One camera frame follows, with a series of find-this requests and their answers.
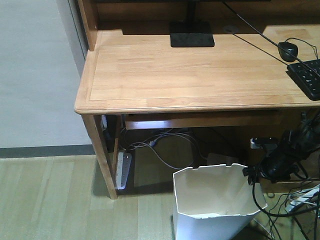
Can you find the white power strip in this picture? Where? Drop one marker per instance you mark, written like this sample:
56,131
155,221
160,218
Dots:
124,160

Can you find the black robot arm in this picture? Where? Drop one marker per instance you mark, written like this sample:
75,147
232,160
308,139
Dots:
301,142

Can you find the black computer mouse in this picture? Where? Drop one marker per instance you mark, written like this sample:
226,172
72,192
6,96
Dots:
287,51

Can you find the black computer monitor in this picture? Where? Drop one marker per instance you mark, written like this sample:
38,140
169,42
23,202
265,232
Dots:
176,19

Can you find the white plastic trash bin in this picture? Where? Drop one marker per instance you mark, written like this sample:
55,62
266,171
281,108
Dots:
214,202

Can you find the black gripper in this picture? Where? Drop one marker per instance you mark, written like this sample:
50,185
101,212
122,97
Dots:
278,166

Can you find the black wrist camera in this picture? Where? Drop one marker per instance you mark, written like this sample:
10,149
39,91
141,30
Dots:
259,142

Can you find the black keyboard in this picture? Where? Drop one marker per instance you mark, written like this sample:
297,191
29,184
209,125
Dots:
306,76

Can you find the wooden desk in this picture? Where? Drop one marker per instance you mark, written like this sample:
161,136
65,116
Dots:
131,70

